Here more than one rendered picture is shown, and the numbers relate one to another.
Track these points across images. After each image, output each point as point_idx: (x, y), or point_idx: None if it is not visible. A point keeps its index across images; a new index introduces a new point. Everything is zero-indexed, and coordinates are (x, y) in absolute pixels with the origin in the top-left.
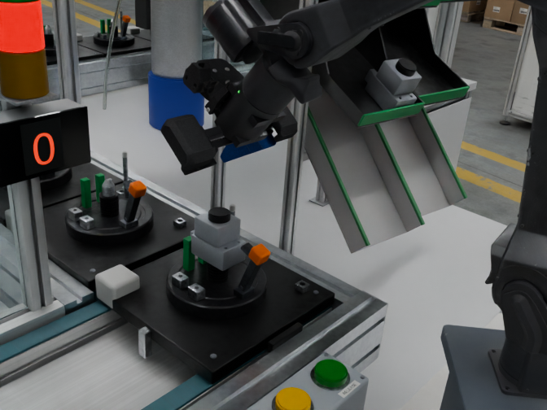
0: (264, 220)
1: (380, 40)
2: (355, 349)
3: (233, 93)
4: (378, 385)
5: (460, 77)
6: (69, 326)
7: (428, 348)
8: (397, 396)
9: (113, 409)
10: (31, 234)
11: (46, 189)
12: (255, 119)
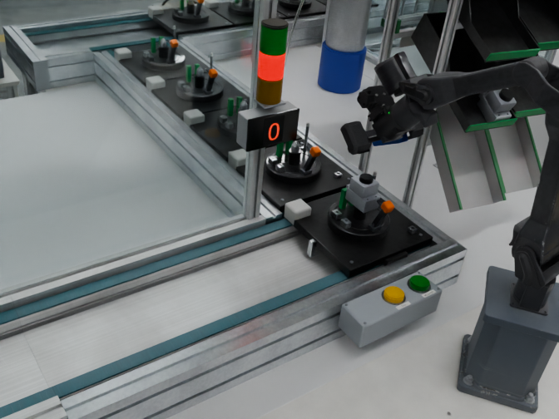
0: (396, 176)
1: None
2: (439, 273)
3: (385, 112)
4: (452, 298)
5: None
6: (268, 231)
7: None
8: (462, 308)
9: (291, 282)
10: (255, 175)
11: None
12: (396, 130)
